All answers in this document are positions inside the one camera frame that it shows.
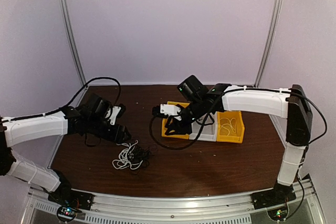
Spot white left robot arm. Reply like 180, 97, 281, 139
1, 94, 131, 205

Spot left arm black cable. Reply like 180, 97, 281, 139
0, 76, 122, 122

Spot left aluminium corner post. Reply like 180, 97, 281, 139
54, 0, 88, 90

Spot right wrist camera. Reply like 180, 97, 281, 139
152, 104, 181, 118

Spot yellow bin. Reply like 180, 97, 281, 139
159, 101, 192, 140
216, 111, 245, 144

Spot white plastic bin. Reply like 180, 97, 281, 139
189, 112, 218, 142

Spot aluminium front rail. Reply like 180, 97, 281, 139
26, 182, 320, 224

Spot yellow bin left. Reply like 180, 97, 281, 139
159, 101, 192, 140

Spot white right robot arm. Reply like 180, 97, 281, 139
159, 75, 312, 204

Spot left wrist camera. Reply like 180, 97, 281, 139
105, 103, 126, 125

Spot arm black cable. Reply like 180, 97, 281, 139
148, 87, 329, 206
0, 76, 122, 122

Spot right aluminium corner post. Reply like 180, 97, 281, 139
254, 0, 287, 88

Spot yellow bin right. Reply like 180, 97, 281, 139
216, 111, 245, 144

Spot white cable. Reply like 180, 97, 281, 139
219, 118, 238, 137

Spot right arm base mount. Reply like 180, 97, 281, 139
251, 189, 296, 222

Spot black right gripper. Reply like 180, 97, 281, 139
165, 98, 206, 135

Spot aluminium corner post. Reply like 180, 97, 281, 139
254, 0, 287, 88
54, 0, 88, 90

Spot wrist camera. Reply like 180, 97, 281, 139
152, 104, 181, 118
105, 103, 126, 125

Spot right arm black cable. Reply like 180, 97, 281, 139
148, 87, 329, 206

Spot tangled black cables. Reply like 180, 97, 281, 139
125, 145, 155, 175

